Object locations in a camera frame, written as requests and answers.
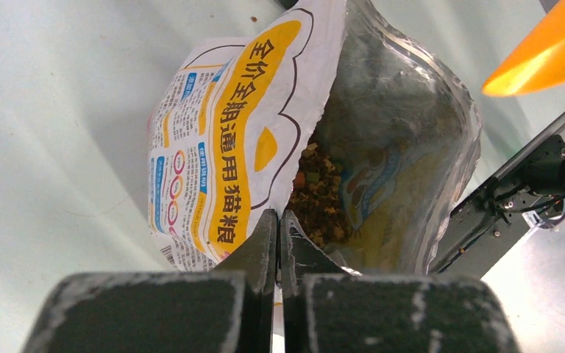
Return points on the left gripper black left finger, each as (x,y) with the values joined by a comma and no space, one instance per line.
(226,309)

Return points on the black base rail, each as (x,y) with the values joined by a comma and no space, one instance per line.
(485,225)

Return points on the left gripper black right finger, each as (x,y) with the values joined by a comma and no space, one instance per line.
(329,309)

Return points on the cat food bag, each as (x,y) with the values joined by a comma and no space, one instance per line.
(330,113)

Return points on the yellow plastic food scoop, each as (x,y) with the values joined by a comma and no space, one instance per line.
(537,63)

